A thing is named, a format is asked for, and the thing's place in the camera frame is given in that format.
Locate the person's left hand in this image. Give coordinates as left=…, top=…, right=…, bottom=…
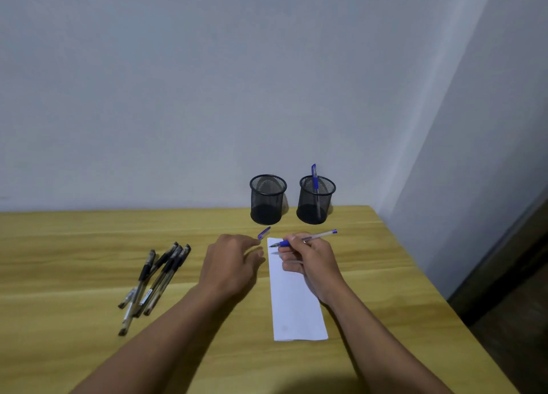
left=198, top=234, right=267, bottom=301

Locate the person's right hand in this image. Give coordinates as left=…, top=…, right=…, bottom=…
left=277, top=234, right=350, bottom=307

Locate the blue pen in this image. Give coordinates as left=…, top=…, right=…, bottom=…
left=311, top=163, right=322, bottom=221
left=268, top=229, right=339, bottom=249

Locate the white paper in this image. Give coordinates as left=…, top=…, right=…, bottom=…
left=267, top=236, right=329, bottom=342

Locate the black mesh pen cup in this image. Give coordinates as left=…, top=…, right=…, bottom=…
left=249, top=174, right=288, bottom=226
left=296, top=175, right=337, bottom=226

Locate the person's right forearm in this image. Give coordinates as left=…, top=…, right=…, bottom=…
left=327, top=282, right=454, bottom=394

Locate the person's left forearm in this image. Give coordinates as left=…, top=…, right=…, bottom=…
left=70, top=282, right=234, bottom=394

